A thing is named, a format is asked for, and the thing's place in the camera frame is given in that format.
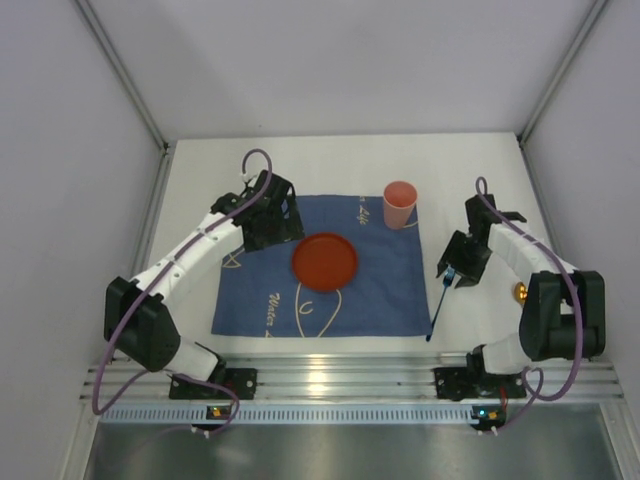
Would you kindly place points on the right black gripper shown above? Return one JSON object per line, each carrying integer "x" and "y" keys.
{"x": 463, "y": 258}

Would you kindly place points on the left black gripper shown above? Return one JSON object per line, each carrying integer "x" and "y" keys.
{"x": 279, "y": 215}

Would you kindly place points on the orange plastic plate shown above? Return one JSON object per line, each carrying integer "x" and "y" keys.
{"x": 324, "y": 262}

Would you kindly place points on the pink plastic cup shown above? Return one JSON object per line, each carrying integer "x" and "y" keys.
{"x": 399, "y": 200}

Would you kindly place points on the gold metal spoon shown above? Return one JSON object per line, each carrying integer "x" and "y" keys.
{"x": 520, "y": 293}

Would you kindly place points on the blue cloth placemat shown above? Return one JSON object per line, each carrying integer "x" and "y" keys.
{"x": 259, "y": 295}

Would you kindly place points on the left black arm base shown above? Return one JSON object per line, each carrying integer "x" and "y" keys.
{"x": 241, "y": 381}

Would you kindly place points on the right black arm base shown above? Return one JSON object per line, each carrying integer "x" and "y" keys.
{"x": 459, "y": 383}

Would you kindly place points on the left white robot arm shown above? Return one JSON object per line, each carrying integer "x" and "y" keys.
{"x": 138, "y": 312}

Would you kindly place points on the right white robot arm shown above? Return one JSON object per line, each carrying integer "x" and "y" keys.
{"x": 562, "y": 317}

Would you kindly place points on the aluminium frame rail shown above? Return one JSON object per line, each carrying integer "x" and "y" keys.
{"x": 335, "y": 378}

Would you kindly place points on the perforated grey cable duct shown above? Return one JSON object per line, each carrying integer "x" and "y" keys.
{"x": 305, "y": 414}

